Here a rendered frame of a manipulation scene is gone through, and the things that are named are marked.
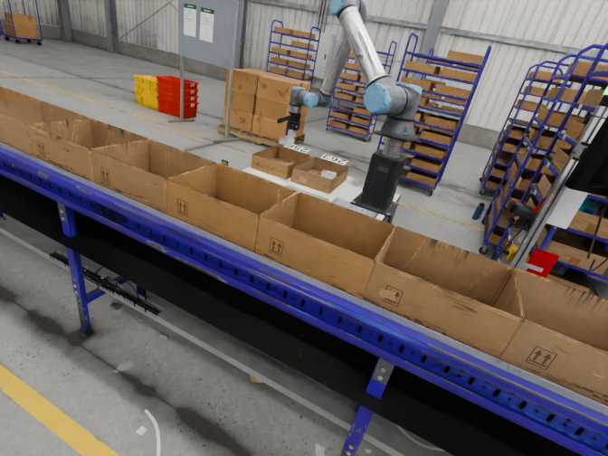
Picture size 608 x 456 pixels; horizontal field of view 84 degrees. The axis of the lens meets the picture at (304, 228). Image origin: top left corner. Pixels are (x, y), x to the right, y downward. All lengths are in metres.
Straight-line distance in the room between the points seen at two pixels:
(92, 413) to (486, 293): 1.68
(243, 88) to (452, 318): 5.37
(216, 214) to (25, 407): 1.23
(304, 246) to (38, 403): 1.41
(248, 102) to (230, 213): 4.87
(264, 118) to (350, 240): 4.63
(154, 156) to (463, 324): 1.45
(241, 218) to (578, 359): 0.99
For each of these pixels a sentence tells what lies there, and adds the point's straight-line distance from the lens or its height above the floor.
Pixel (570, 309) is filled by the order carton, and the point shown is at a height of 0.98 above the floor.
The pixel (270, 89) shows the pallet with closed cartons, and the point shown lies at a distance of 5.71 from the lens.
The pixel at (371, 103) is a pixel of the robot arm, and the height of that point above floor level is 1.35.
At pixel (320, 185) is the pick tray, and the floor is 0.79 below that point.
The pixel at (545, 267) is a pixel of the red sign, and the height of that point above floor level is 0.84.
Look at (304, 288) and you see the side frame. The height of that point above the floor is 0.91.
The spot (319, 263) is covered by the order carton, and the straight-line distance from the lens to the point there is 1.05.
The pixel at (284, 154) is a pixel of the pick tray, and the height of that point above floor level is 0.80.
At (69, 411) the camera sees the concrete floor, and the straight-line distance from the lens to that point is 1.94.
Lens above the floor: 1.54
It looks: 28 degrees down
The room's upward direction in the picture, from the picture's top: 12 degrees clockwise
